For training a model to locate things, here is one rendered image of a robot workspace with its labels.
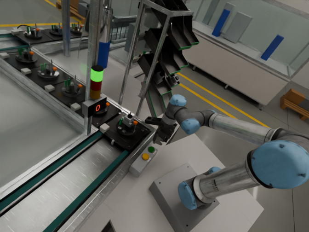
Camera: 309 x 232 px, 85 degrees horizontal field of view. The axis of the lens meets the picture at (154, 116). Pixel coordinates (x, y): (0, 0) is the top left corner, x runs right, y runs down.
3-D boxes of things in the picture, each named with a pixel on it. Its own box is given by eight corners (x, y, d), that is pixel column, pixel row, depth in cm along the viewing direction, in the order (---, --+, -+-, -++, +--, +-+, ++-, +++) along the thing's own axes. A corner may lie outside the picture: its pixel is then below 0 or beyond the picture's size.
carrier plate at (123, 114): (149, 131, 120) (150, 129, 119) (128, 152, 102) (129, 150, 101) (122, 113, 125) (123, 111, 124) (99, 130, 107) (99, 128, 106)
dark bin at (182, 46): (189, 49, 101) (198, 39, 96) (177, 50, 92) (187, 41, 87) (164, 9, 102) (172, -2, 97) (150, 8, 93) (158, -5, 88)
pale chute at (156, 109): (163, 113, 134) (167, 113, 131) (152, 119, 125) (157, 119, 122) (152, 78, 128) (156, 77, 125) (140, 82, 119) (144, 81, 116)
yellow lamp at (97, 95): (102, 96, 84) (103, 88, 81) (94, 101, 80) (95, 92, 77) (94, 91, 85) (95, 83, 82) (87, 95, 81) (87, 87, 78)
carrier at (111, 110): (121, 112, 126) (124, 99, 118) (97, 129, 108) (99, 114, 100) (96, 95, 131) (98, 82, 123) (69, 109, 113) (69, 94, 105)
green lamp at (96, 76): (104, 79, 77) (105, 70, 74) (96, 83, 74) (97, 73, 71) (96, 74, 78) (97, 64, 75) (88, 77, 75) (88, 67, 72)
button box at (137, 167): (155, 154, 113) (158, 149, 109) (137, 177, 98) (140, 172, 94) (146, 148, 115) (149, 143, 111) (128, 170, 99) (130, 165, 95)
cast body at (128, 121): (134, 124, 110) (136, 116, 106) (129, 127, 107) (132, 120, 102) (123, 117, 112) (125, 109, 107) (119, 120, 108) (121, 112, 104)
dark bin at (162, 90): (169, 91, 121) (177, 86, 116) (158, 97, 112) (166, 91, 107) (149, 59, 122) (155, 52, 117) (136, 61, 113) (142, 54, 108)
